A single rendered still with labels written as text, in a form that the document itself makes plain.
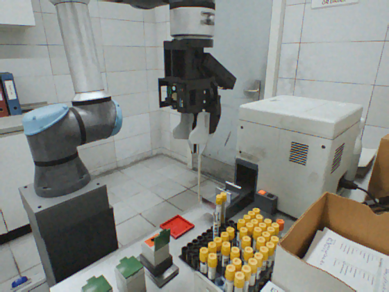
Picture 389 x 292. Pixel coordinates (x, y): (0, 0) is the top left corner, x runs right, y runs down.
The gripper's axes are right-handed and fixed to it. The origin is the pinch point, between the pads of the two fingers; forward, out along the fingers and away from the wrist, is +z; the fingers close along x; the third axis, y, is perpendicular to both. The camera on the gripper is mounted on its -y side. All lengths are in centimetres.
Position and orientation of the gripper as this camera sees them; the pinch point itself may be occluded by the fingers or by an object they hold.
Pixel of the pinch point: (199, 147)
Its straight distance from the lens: 49.9
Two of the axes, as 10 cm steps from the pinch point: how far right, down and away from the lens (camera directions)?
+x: 7.6, 2.3, -6.1
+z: 0.0, 9.4, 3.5
